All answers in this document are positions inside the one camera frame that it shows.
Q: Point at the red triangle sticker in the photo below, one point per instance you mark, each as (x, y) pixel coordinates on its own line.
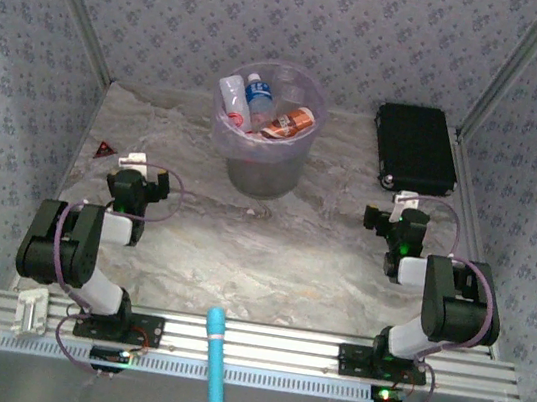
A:
(103, 151)

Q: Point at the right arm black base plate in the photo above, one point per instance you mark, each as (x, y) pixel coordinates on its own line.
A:
(351, 360)

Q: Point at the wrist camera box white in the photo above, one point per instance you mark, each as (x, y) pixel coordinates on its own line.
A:
(406, 200)
(133, 160)

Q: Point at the brown cafe label bottle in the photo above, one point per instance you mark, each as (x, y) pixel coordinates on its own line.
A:
(290, 123)

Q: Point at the bin with purple bag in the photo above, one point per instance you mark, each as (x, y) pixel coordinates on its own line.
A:
(262, 175)

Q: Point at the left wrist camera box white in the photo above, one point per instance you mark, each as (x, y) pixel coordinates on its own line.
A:
(133, 160)

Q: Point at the white plastic bracket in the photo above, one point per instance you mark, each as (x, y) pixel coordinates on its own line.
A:
(32, 312)

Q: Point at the black case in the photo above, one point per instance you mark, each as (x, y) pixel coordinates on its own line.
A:
(418, 147)

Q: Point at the clear bottle red cap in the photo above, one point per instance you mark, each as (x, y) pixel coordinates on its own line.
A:
(233, 99)

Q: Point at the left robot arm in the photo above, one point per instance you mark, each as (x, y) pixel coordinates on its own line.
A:
(103, 292)

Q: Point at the frosted clear bottle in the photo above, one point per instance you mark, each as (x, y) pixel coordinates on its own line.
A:
(290, 90)

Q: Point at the aluminium frame post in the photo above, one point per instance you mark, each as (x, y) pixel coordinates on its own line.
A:
(77, 5)
(511, 70)

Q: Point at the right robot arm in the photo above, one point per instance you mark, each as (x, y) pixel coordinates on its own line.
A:
(405, 337)

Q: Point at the Pocari Sweat bottle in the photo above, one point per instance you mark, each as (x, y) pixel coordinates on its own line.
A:
(259, 96)

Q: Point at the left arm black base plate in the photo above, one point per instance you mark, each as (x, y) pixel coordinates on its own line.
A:
(148, 330)

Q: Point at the light blue cylindrical tool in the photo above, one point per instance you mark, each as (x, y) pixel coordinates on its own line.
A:
(215, 355)

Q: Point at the aluminium mounting rail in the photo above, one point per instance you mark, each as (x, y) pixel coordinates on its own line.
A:
(276, 349)

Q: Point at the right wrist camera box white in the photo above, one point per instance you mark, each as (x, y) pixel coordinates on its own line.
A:
(406, 200)

